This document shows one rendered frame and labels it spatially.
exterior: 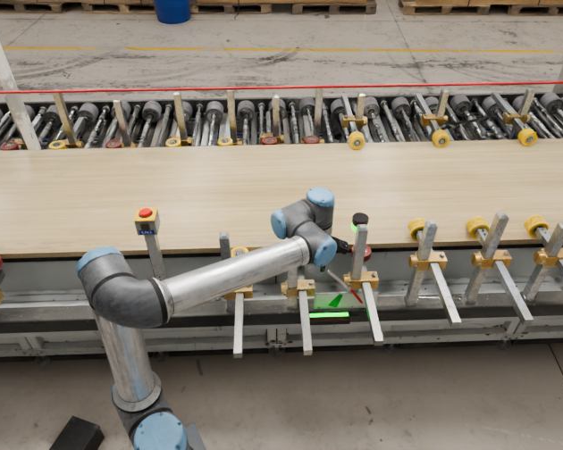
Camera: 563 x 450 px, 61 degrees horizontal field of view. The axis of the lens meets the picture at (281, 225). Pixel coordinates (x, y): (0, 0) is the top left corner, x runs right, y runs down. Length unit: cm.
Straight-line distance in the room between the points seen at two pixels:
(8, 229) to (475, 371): 239
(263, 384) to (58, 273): 115
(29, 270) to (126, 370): 100
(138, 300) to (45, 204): 137
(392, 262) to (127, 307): 136
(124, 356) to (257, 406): 125
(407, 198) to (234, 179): 83
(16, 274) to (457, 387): 221
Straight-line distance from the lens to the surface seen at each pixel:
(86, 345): 275
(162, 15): 729
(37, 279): 240
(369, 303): 186
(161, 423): 161
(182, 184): 236
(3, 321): 228
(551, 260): 212
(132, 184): 242
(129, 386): 156
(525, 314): 187
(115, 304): 116
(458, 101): 337
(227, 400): 261
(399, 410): 263
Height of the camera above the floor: 228
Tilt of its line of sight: 41 degrees down
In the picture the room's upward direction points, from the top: straight up
